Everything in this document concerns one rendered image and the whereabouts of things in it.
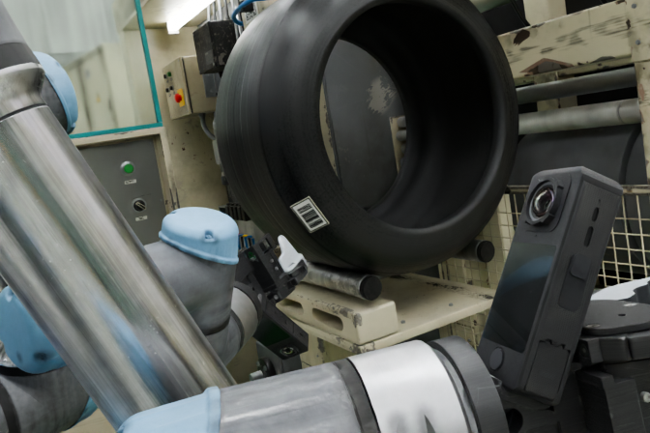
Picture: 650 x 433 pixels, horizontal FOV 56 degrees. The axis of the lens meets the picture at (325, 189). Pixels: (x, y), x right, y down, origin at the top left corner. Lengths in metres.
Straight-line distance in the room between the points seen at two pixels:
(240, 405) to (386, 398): 0.06
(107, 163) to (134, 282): 1.31
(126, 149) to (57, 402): 0.88
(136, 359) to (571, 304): 0.23
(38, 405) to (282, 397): 0.69
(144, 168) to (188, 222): 1.11
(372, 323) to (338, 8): 0.55
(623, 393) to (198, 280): 0.38
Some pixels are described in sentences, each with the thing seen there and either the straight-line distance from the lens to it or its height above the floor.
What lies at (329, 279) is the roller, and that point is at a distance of 1.20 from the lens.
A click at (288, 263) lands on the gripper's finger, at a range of 0.86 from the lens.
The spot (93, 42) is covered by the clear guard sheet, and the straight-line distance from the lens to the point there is 1.69.
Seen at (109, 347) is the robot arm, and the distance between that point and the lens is 0.38.
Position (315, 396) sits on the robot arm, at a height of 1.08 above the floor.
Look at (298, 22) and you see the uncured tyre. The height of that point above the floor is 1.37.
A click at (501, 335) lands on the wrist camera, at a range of 0.32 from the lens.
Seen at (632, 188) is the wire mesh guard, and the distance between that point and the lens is 1.27.
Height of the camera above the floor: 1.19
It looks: 5 degrees down
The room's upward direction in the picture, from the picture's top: 9 degrees counter-clockwise
